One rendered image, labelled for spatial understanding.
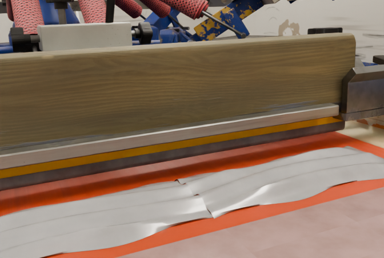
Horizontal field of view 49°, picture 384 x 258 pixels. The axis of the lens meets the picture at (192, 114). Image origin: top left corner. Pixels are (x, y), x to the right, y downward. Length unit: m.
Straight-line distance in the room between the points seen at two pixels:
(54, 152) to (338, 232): 0.19
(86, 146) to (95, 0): 0.57
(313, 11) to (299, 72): 2.90
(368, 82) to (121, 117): 0.24
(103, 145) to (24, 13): 0.52
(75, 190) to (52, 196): 0.02
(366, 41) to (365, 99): 2.49
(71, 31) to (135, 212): 0.37
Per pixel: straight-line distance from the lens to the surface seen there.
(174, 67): 0.33
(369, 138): 0.46
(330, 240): 0.26
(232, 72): 0.36
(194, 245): 0.25
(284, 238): 0.26
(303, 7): 3.38
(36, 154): 0.31
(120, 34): 0.62
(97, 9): 0.83
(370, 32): 2.90
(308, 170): 0.35
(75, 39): 0.60
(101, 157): 0.34
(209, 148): 0.37
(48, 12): 1.11
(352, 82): 0.42
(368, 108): 0.45
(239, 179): 0.31
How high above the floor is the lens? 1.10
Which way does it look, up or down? 14 degrees down
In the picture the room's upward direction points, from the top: 2 degrees counter-clockwise
